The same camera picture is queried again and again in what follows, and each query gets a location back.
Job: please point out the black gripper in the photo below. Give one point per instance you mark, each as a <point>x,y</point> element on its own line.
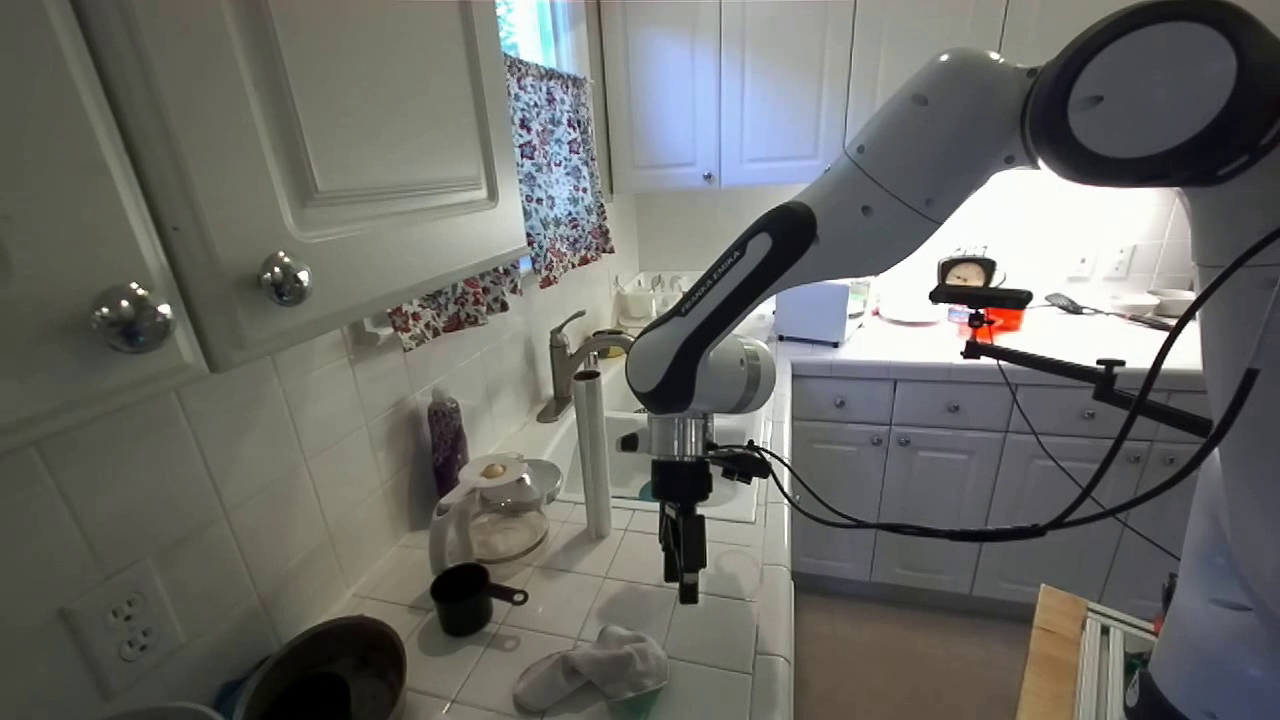
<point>683,487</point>

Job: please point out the green and grey rag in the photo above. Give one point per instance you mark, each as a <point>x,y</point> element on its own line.
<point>619,667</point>

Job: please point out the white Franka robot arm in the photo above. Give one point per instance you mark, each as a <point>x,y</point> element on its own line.
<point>1161,94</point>

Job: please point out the white kitchen sink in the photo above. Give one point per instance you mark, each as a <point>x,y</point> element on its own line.
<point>630,464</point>

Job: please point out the glass coffee carafe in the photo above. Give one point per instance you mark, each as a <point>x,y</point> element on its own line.
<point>492,514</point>

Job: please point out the black measuring cup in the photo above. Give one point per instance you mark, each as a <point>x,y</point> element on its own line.
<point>464,599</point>

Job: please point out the chrome sink faucet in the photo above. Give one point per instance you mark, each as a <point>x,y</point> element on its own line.
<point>570,358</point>

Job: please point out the white toaster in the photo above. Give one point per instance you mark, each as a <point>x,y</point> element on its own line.
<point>813,315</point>

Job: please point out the purple soap bottle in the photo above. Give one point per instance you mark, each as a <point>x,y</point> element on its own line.
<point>447,443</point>

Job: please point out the white lower cabinets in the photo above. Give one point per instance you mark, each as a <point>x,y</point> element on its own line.
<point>972,459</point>

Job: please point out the dark round pan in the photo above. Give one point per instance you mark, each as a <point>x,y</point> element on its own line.
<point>333,669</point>

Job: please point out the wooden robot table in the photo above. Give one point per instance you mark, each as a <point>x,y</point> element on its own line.
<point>1052,657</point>

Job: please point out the floral window curtain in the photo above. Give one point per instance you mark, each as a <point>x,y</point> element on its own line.
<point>563,199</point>

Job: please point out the white upper cabinet door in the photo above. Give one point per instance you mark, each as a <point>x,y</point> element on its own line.
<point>313,160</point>

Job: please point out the white wall outlet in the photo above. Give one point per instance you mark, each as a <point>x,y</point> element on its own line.
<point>127,628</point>

